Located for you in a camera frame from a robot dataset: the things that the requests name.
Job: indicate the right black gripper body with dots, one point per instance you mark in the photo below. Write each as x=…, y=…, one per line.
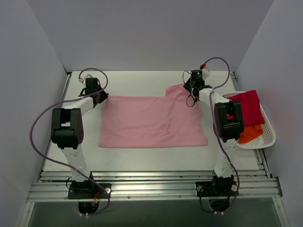
x=189, y=87

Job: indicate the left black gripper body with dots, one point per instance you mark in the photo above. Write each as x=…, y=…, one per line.
x=102, y=96

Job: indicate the pink t shirt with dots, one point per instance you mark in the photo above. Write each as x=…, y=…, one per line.
x=152, y=121

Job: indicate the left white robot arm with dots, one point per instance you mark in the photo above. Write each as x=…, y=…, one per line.
x=67, y=130

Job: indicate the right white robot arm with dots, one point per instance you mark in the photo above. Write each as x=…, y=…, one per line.
x=227, y=119

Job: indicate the magenta t shirt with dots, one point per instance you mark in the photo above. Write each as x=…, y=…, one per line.
x=250, y=105

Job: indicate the orange t shirt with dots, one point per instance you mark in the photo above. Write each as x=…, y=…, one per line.
x=250, y=133

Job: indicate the white plastic basket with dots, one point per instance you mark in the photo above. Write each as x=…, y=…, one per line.
x=265, y=140

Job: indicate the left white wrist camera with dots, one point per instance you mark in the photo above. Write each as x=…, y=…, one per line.
x=82, y=80

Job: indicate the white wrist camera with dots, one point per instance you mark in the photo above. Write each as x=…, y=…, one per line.
x=206, y=69
x=82, y=80

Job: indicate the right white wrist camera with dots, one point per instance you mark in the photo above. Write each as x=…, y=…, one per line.
x=206, y=69

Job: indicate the aluminium mounting rail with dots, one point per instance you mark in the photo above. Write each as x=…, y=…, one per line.
x=146, y=186

